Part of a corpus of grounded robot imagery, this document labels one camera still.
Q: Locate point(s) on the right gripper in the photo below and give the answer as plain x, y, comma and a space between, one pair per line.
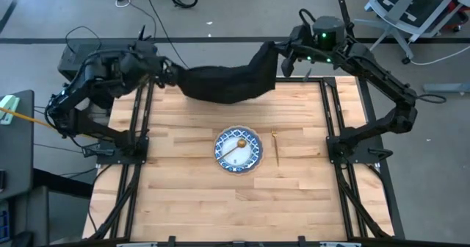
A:
299, 50

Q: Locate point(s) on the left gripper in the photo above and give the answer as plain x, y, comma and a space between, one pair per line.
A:
159, 70

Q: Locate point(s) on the black cloth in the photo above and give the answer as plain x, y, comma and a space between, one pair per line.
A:
227, 81

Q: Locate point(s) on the wooden spoon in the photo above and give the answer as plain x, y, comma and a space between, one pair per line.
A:
241, 143

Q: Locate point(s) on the gold fork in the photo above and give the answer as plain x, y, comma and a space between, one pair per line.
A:
275, 144

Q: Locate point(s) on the blue patterned white bowl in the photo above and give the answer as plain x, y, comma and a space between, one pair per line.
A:
235, 157

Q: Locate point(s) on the blue patterned white plate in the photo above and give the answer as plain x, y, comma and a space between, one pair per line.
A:
238, 172

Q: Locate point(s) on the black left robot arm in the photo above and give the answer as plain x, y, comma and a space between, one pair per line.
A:
84, 78

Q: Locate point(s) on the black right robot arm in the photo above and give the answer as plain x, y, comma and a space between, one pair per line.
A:
378, 78

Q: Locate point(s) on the black computer box with antennas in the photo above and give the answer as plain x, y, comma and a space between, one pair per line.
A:
71, 56

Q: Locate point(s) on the grey mesh office chair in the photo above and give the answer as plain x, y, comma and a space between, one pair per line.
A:
415, 4

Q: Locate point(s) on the mint green stapler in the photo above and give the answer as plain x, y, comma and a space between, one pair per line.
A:
9, 105

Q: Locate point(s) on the dark desk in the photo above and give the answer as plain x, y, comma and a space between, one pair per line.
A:
16, 155

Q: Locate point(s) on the dark grey cabinet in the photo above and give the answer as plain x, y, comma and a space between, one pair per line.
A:
36, 221

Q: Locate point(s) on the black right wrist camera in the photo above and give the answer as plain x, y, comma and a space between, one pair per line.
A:
288, 65

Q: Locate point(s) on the black aluminium frame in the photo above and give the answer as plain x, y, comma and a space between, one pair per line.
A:
319, 80

